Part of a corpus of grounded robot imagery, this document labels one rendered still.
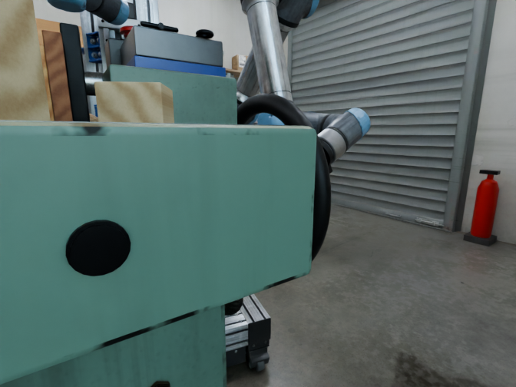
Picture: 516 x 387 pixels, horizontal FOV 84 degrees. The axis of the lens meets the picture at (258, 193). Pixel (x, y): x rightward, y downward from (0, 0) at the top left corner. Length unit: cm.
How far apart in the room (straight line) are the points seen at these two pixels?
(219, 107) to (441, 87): 292
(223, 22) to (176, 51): 414
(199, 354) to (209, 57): 29
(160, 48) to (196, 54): 4
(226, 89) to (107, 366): 28
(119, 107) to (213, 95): 14
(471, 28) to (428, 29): 35
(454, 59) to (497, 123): 64
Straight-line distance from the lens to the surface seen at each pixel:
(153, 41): 34
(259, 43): 77
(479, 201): 295
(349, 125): 72
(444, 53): 321
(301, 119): 37
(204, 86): 34
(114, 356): 20
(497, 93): 308
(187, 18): 423
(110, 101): 23
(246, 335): 115
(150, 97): 23
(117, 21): 95
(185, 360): 22
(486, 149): 307
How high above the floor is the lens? 90
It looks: 12 degrees down
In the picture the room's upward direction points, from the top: straight up
